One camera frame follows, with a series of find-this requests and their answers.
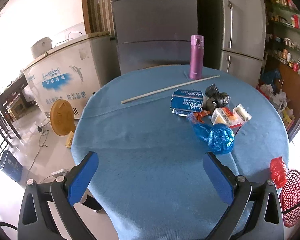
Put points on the black plastic bag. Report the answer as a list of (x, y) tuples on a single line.
[(214, 98)]

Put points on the grey multi-door refrigerator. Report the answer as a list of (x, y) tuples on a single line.
[(153, 32)]

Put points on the silver two-door refrigerator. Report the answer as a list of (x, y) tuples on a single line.
[(243, 37)]

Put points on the orange red medicine box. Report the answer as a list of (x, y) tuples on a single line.
[(223, 115)]

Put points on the orange snack wrapper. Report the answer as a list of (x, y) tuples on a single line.
[(201, 115)]

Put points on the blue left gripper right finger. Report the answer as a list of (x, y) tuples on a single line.
[(220, 176)]

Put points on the white rice cooker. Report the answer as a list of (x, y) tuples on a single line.
[(41, 47)]

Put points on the red mesh waste basket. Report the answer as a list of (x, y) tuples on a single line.
[(290, 199)]

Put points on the white power strip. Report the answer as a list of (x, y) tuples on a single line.
[(61, 172)]

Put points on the blue crushed carton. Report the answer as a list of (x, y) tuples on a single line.
[(184, 102)]

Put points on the purple thermos bottle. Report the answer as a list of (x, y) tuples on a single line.
[(197, 56)]

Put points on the blue tablecloth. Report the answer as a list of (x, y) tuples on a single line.
[(150, 178)]

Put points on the red bag on floor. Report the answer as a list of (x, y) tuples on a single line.
[(266, 91)]

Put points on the blue plastic bag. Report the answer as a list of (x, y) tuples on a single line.
[(219, 138)]

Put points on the white medicine box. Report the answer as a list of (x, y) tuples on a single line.
[(241, 114)]

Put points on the red plastic bag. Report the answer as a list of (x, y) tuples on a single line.
[(278, 172)]

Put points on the white chest freezer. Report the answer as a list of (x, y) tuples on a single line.
[(73, 72)]

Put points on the wooden shelf cabinet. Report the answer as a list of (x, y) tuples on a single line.
[(283, 55)]

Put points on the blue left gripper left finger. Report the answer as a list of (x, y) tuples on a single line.
[(80, 176)]

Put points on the long white stick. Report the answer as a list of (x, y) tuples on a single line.
[(167, 88)]

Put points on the orange round fan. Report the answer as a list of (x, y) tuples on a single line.
[(62, 118)]

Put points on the blue crate on floor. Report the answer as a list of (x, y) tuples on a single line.
[(11, 166)]

